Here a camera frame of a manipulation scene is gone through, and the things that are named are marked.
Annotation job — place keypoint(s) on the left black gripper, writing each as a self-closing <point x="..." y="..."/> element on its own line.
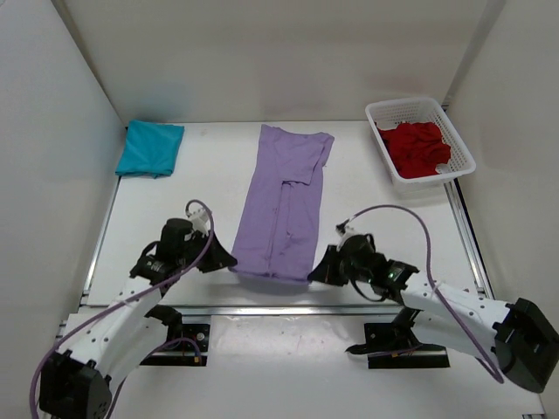
<point x="218" y="257"/>

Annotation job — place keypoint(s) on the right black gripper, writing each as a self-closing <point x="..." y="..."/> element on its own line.
<point x="327" y="271"/>

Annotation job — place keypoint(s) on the purple t shirt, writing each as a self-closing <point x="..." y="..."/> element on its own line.
<point x="279" y="227"/>

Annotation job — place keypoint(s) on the teal t shirt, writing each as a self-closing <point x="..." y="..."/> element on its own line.
<point x="150" y="150"/>

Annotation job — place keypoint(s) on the red t shirt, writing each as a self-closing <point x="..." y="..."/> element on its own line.
<point x="416" y="149"/>

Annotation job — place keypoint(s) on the white plastic basket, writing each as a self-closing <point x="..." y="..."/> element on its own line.
<point x="389" y="114"/>

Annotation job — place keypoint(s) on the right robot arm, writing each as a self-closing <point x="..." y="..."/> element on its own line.
<point x="515" y="340"/>

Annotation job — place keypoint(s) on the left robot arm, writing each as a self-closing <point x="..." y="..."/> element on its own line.
<point x="83" y="374"/>

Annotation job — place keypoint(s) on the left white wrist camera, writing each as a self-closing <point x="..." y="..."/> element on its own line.
<point x="199" y="219"/>

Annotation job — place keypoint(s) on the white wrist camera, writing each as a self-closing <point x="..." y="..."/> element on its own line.
<point x="345" y="232"/>
<point x="199" y="219"/>

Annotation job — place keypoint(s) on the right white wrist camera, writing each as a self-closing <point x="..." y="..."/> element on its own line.
<point x="345" y="232"/>

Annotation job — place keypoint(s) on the aluminium front rail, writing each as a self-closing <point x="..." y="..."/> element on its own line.
<point x="236" y="311"/>

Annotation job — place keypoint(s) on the aluminium rail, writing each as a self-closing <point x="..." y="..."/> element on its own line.
<point x="468" y="238"/>
<point x="236" y="311"/>

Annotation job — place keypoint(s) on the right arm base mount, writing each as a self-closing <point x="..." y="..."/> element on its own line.
<point x="392" y="345"/>

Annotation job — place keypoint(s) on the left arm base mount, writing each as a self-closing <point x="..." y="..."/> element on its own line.
<point x="186" y="344"/>

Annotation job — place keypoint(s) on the aluminium right side rail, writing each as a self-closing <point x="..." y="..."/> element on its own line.
<point x="468" y="238"/>

